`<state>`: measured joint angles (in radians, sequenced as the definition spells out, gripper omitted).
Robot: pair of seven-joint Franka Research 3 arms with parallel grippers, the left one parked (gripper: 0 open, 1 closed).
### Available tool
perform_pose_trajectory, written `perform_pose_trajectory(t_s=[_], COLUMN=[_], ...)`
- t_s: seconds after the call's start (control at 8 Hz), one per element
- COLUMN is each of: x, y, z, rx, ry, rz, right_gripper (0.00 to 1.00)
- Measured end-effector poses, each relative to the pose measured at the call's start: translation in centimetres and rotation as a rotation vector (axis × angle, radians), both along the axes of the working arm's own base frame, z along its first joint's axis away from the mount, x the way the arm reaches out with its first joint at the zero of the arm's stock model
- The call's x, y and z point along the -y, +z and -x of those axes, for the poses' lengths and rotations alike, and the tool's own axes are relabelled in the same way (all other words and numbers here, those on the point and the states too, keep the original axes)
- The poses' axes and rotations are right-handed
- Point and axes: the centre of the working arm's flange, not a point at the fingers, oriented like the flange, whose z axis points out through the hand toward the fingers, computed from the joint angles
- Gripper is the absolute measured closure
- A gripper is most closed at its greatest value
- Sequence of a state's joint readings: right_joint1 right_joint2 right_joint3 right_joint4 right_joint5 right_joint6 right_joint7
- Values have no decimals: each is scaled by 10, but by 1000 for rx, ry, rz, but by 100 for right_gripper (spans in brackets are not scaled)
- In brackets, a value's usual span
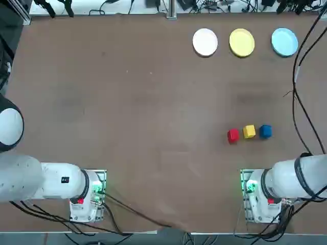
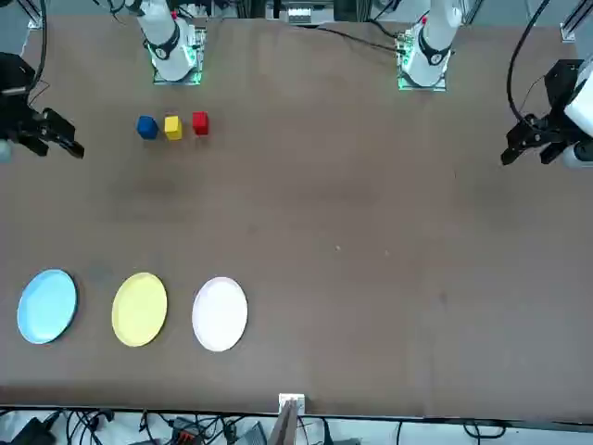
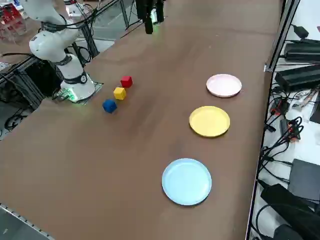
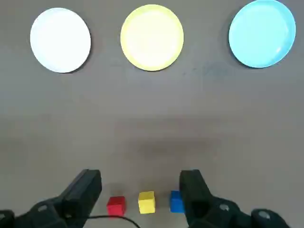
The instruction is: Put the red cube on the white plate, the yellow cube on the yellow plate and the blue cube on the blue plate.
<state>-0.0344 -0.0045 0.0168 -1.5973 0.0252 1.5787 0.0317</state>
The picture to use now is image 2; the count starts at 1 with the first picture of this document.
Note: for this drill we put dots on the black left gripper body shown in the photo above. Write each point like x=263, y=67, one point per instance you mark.
x=560, y=88

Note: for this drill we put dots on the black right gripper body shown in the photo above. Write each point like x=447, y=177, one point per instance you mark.
x=16, y=79

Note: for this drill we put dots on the blue cube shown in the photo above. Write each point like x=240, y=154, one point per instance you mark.
x=147, y=128

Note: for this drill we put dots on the yellow cube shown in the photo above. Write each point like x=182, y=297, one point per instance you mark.
x=172, y=129

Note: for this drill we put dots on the red cube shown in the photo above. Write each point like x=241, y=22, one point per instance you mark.
x=200, y=124

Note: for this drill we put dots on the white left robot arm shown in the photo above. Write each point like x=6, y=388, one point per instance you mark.
x=433, y=41

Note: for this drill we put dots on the light blue plate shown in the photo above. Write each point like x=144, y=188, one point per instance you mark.
x=46, y=307

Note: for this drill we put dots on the yellow plate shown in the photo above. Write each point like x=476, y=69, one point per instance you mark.
x=139, y=309

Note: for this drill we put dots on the white plate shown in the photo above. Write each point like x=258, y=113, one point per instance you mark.
x=220, y=314

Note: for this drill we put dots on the white power strip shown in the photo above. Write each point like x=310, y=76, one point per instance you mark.
x=299, y=15

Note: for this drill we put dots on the black power adapter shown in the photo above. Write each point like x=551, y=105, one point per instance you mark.
x=30, y=433

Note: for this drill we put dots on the red and black device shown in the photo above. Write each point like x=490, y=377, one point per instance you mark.
x=183, y=433

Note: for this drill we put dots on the dark power supply box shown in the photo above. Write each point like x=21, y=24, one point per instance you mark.
x=254, y=436

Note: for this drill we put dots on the aluminium frame profile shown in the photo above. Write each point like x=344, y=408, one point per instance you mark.
x=572, y=25
x=37, y=18

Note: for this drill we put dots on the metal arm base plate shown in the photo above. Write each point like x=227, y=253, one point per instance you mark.
x=199, y=41
x=440, y=86

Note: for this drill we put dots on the aluminium camera post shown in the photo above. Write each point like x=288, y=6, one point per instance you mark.
x=285, y=426

